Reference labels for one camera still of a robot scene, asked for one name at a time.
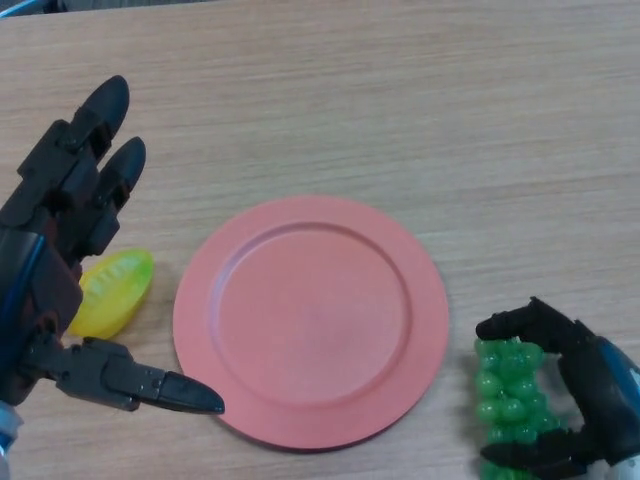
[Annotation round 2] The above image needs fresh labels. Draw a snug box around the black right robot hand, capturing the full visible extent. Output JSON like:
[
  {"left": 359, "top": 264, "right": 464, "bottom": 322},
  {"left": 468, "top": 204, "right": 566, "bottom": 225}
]
[{"left": 474, "top": 296, "right": 640, "bottom": 480}]

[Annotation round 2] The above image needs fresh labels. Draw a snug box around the green plastic grape bunch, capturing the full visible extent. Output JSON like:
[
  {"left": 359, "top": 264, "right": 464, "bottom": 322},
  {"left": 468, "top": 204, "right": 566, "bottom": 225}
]
[{"left": 472, "top": 337, "right": 566, "bottom": 480}]

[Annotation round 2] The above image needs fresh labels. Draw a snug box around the yellow plastic starfruit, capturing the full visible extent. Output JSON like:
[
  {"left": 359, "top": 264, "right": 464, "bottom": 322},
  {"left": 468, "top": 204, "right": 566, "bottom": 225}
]
[{"left": 66, "top": 248, "right": 155, "bottom": 340}]

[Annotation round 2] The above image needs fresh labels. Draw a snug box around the pink round plate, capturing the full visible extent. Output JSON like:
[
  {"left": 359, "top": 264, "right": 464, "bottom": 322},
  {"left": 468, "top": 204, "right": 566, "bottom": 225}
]
[{"left": 172, "top": 195, "right": 450, "bottom": 455}]

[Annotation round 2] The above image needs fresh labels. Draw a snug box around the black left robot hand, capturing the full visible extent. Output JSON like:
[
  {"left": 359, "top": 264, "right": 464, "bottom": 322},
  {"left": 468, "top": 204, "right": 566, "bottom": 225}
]
[{"left": 0, "top": 74, "right": 226, "bottom": 416}]

